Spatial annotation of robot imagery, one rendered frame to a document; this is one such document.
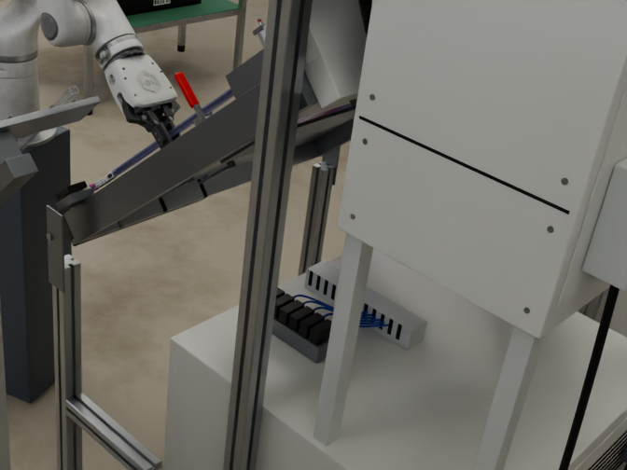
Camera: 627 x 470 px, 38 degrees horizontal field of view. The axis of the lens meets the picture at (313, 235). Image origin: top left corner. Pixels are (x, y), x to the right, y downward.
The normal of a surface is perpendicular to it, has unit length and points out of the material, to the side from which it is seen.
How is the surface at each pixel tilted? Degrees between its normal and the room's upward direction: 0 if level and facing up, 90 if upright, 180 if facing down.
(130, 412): 0
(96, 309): 0
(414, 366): 0
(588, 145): 90
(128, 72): 36
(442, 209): 90
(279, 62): 90
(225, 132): 90
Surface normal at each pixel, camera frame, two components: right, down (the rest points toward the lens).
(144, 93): 0.58, -0.42
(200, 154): -0.67, 0.30
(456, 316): 0.12, -0.86
